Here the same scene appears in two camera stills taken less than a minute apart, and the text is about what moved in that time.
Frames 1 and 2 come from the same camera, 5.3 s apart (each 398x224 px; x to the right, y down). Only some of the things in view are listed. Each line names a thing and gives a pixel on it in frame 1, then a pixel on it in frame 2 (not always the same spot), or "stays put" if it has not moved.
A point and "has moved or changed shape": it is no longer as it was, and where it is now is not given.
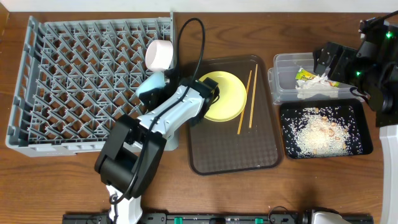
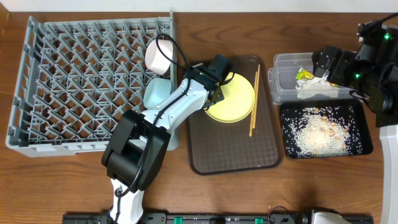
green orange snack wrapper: [303, 74] stays put
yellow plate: [232, 96] has moved or changed shape
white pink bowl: [159, 55] stays put
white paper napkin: [317, 84] stays put
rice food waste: [321, 132] stays put
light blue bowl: [155, 81] has moved or changed shape
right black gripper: [346, 55] stays put
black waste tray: [325, 128] stays put
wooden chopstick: [245, 101] -> [253, 103]
